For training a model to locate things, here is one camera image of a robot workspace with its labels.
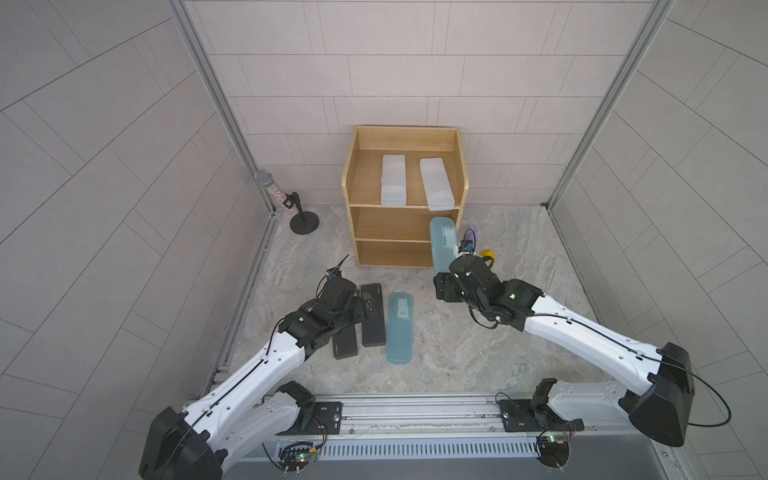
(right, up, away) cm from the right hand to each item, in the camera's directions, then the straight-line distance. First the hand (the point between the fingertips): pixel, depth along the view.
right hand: (441, 281), depth 77 cm
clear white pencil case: (-13, +24, 0) cm, 27 cm away
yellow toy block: (+20, +5, +24) cm, 32 cm away
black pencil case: (-26, -18, +5) cm, 32 cm away
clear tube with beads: (-49, +28, +7) cm, 57 cm away
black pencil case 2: (-19, -13, +8) cm, 24 cm away
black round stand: (-48, +16, +33) cm, 60 cm away
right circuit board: (+25, -37, -9) cm, 46 cm away
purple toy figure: (+15, +12, +31) cm, 37 cm away
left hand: (-20, -6, +3) cm, 21 cm away
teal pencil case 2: (+1, +11, 0) cm, 11 cm away
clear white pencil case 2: (-1, +24, 0) cm, 24 cm away
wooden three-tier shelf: (-11, +12, +9) cm, 18 cm away
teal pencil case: (-11, -15, +8) cm, 20 cm away
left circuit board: (-35, -39, -9) cm, 53 cm away
